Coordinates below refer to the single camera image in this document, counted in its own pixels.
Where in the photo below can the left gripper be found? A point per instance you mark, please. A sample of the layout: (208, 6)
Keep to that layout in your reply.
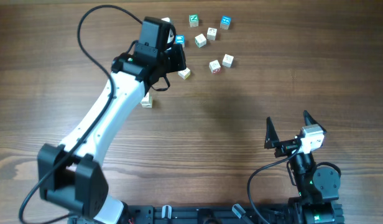
(181, 56)

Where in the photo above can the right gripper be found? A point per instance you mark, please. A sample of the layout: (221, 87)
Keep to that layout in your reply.
(272, 137)

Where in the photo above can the plain white block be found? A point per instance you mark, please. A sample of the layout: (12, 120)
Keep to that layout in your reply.
(147, 100)

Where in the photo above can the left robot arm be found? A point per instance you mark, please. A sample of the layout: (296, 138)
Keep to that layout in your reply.
(70, 174)

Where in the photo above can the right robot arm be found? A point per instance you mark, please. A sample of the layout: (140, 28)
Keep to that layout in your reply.
(317, 183)

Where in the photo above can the blue block centre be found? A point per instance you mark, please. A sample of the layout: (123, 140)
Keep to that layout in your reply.
(180, 39)

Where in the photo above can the white block yellow side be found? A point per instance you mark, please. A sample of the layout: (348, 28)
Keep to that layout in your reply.
(184, 73)

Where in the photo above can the white block green side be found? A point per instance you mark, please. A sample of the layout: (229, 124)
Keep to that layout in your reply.
(200, 40)

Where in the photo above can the green Z block far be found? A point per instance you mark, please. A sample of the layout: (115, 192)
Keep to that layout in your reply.
(193, 20)

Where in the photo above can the white block red Q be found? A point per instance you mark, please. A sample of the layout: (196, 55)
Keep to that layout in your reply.
(215, 66)

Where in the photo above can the white block red side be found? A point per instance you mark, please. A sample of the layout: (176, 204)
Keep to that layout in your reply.
(211, 33)

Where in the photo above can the white block blue side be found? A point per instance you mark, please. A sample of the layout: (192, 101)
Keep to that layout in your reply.
(227, 60)

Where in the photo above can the blue block far right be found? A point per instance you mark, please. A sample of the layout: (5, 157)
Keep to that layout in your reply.
(225, 22)

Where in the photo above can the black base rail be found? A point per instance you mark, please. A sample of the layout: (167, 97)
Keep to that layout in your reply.
(273, 213)

